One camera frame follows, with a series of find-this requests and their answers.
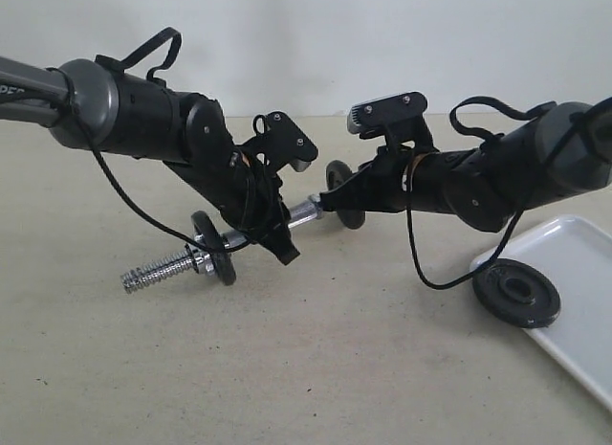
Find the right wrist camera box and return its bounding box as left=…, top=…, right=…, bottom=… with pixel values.
left=346, top=91, right=435, bottom=151

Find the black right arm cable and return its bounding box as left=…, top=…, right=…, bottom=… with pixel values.
left=401, top=96, right=612, bottom=292

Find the loose black weight plate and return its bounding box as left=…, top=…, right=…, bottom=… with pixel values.
left=471, top=258, right=561, bottom=329

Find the white rectangular tray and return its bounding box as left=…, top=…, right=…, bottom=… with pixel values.
left=470, top=214, right=611, bottom=408

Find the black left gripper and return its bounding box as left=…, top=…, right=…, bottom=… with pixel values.
left=164, top=143, right=300, bottom=265

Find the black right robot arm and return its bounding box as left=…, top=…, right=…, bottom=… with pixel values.
left=320, top=92, right=611, bottom=233

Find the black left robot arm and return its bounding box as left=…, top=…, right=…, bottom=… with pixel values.
left=1, top=58, right=299, bottom=264

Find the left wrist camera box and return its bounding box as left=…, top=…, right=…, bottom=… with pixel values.
left=241, top=111, right=318, bottom=174

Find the chrome dumbbell with black plates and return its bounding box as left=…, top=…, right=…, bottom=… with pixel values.
left=120, top=160, right=365, bottom=294

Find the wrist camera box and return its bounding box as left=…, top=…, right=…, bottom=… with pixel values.
left=241, top=111, right=318, bottom=174
left=346, top=91, right=435, bottom=151

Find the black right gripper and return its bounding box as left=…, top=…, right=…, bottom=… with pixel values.
left=319, top=149, right=473, bottom=214

